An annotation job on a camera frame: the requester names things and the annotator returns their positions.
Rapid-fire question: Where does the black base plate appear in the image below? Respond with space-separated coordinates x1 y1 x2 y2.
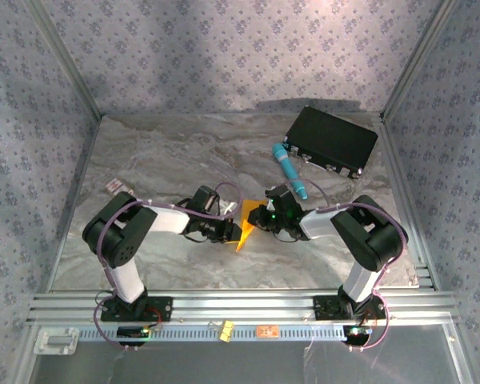
101 295 174 323
314 294 387 321

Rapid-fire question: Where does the teal marker pen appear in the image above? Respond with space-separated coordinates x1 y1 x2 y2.
272 142 308 201

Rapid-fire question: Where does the aluminium table edge profile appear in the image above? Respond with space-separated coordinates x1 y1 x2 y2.
43 114 103 294
378 114 439 292

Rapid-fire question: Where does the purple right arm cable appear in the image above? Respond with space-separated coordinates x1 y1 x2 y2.
274 178 410 353

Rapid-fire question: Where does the aluminium frame post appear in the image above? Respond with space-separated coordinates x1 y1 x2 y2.
23 0 104 119
379 0 461 121

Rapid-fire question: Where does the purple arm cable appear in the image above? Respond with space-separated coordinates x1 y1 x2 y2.
91 182 243 353
274 178 410 353

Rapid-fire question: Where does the small red white box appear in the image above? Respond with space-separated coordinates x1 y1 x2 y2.
105 178 134 198

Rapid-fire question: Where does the left controller board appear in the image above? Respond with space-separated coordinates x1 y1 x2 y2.
117 326 151 340

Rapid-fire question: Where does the black hard case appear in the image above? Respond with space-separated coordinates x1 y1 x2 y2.
282 106 379 180

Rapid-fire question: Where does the yellow binder clip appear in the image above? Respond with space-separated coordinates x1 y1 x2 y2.
218 319 235 343

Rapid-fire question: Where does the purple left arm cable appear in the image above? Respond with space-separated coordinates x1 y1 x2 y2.
91 182 243 353

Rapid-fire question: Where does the grey metal bracket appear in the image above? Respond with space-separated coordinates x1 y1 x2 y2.
34 326 81 356

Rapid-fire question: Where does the right controller board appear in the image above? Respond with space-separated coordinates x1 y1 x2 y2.
342 325 372 340

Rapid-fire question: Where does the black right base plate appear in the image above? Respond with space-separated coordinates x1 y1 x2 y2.
314 294 387 321

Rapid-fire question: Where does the aluminium mounting rail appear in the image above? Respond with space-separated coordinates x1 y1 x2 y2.
27 290 459 324

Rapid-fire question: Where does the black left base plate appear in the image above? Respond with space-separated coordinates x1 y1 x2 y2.
101 295 174 323

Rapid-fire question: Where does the orange paper sheet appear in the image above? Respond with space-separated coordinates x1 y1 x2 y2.
234 198 267 253

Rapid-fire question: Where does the grey slotted cable duct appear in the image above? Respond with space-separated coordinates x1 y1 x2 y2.
78 322 347 343

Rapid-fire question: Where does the controller board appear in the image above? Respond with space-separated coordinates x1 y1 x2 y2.
342 325 372 340
117 326 151 340

